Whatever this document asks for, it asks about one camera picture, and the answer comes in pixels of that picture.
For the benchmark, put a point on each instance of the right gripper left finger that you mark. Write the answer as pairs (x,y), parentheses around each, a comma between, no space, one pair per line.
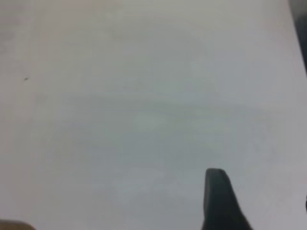
(12,226)

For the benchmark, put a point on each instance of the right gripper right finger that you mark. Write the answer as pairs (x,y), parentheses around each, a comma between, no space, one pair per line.
(220,206)

